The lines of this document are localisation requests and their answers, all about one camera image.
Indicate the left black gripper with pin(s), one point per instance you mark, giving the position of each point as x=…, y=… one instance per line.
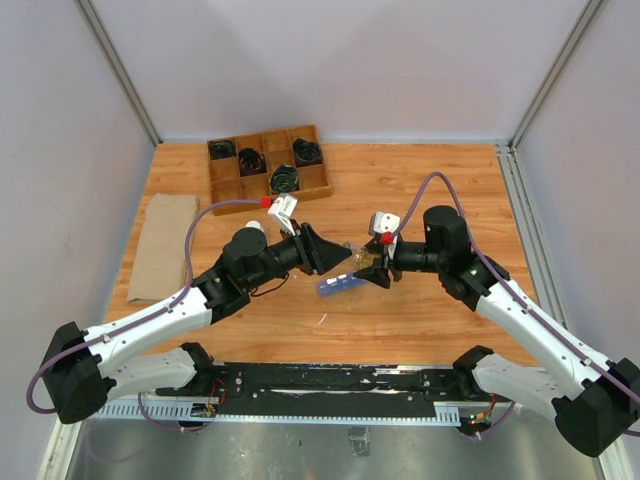
x=317, y=255

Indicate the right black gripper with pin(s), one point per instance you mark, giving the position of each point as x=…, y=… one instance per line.
x=379, y=276

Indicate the clear jar of yellow pills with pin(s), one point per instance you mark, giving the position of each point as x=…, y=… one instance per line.
x=361, y=257

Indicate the blue weekly pill organizer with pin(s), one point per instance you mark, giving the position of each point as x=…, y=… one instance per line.
x=338, y=284

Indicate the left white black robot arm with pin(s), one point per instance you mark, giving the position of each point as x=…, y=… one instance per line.
x=83, y=369

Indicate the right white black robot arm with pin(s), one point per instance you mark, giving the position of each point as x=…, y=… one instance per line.
x=591, y=399

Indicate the brown bottle with white cap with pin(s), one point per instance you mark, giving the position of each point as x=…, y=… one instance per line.
x=255, y=225

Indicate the wooden compartment tray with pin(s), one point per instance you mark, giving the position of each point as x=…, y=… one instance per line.
x=268, y=163

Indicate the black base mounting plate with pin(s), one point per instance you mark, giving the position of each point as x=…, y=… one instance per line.
x=326, y=391

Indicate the folded beige cloth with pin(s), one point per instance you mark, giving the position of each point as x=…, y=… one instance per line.
x=159, y=267

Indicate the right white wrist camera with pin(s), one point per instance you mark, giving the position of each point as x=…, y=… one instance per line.
x=383, y=222

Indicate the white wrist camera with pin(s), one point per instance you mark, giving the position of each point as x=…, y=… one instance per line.
x=383, y=222
x=281, y=212

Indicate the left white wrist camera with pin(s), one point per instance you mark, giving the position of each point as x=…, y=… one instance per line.
x=281, y=212

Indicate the grey slotted cable duct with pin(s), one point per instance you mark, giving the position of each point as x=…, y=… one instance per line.
x=188, y=411

